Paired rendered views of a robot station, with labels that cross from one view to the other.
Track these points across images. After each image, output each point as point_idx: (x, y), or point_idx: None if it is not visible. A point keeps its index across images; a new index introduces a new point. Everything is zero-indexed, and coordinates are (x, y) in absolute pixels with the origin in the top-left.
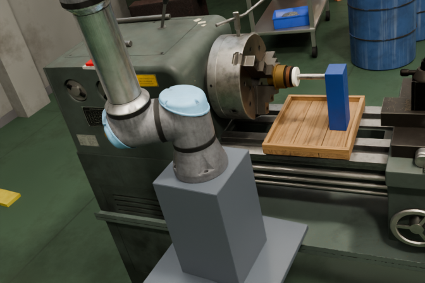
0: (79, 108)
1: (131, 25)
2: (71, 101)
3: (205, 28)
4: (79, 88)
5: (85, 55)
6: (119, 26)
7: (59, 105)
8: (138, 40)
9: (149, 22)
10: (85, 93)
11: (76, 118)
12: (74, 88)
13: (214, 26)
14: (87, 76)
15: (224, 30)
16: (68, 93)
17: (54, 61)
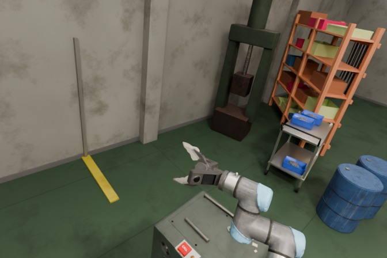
0: (162, 254)
1: (213, 208)
2: (160, 249)
3: (255, 256)
4: (167, 249)
5: (179, 230)
6: (207, 204)
7: (152, 242)
8: (213, 235)
9: (224, 213)
10: (169, 253)
11: (158, 254)
12: (164, 247)
13: (261, 254)
14: (175, 253)
15: (265, 257)
16: (160, 243)
17: (162, 222)
